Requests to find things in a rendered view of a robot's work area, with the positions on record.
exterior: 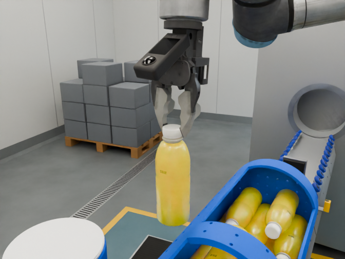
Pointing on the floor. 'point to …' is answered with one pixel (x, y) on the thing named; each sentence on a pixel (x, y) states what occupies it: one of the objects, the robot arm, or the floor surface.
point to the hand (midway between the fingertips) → (172, 129)
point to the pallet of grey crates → (110, 107)
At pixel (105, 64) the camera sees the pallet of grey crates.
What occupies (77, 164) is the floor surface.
